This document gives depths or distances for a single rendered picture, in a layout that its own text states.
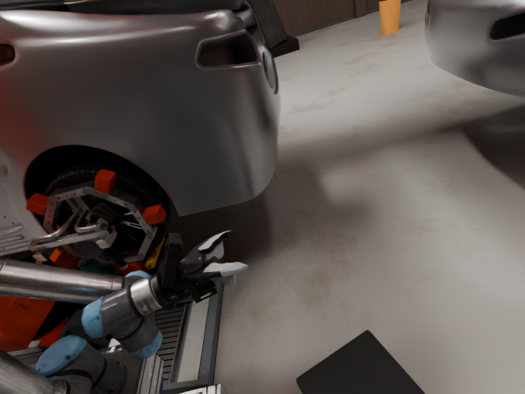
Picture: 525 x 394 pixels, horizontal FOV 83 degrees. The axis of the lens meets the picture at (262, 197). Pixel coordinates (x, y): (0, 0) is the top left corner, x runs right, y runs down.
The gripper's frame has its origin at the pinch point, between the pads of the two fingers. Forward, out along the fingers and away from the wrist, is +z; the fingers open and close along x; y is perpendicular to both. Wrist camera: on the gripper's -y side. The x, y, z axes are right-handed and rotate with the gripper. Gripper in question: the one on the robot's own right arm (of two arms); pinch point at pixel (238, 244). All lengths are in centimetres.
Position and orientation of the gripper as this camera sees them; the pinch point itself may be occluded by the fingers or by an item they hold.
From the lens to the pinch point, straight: 67.6
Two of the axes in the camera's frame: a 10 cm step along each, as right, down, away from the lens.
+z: 9.0, -4.0, 1.5
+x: 3.1, 3.7, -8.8
